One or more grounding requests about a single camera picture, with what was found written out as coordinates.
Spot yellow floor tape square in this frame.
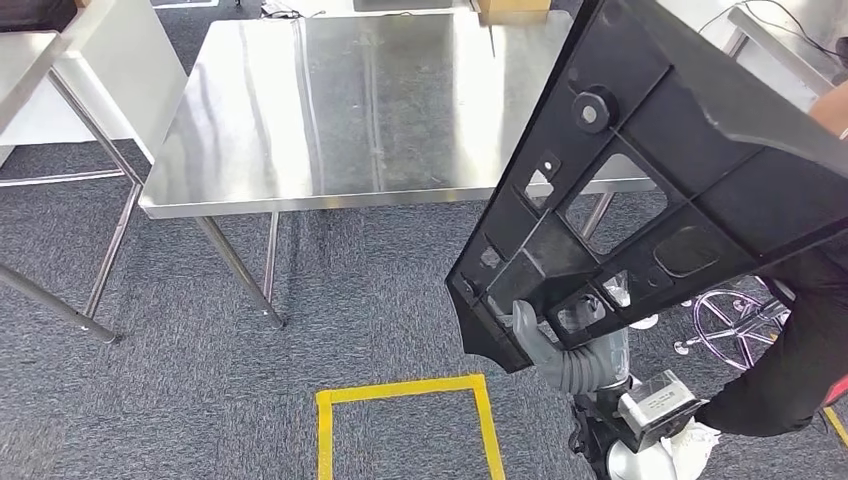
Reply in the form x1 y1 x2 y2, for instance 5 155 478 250
315 374 508 480

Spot black plastic plate bracket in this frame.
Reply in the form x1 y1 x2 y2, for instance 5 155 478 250
445 0 848 374

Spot stainless steel workbench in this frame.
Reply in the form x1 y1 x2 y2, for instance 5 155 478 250
139 9 657 331

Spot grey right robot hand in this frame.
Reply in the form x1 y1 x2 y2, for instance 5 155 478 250
511 271 631 387

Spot white panel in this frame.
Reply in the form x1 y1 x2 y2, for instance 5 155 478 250
0 0 190 167

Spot person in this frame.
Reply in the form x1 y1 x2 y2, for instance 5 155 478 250
662 79 848 480

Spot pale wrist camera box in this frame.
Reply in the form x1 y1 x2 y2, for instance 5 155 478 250
617 369 709 453

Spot chrome chair base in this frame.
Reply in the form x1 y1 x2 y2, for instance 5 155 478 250
672 274 793 372

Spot yellow floor tape line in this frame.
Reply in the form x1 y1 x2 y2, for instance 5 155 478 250
821 405 848 448

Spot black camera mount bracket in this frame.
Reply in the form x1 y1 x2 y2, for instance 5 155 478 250
569 394 637 480

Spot stainless steel table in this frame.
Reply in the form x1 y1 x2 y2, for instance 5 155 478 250
0 29 144 346
695 0 848 114

